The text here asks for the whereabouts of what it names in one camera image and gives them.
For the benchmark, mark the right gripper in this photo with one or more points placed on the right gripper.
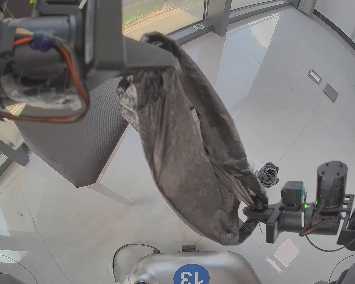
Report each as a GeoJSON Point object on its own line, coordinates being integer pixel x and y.
{"type": "Point", "coordinates": [293, 222]}

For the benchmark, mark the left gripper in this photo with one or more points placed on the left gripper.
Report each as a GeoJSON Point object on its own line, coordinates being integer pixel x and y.
{"type": "Point", "coordinates": [106, 34]}

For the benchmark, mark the black plastic bag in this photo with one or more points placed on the black plastic bag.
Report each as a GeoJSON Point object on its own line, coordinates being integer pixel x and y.
{"type": "Point", "coordinates": [180, 158]}

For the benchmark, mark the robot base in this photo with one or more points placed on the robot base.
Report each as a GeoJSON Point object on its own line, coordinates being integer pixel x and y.
{"type": "Point", "coordinates": [224, 265]}

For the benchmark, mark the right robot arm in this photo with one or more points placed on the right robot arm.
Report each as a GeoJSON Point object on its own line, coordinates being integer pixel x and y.
{"type": "Point", "coordinates": [332, 182]}

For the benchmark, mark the crumpled black plastic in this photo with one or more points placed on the crumpled black plastic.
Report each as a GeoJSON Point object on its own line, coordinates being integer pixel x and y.
{"type": "Point", "coordinates": [267, 174]}

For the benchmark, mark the window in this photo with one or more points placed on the window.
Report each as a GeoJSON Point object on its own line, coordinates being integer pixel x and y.
{"type": "Point", "coordinates": [216, 7]}

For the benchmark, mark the grey chair with white legs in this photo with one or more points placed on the grey chair with white legs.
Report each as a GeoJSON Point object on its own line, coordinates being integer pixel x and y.
{"type": "Point", "coordinates": [77, 143]}

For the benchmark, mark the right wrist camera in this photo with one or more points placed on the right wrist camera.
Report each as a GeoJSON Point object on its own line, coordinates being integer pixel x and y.
{"type": "Point", "coordinates": [291, 192]}

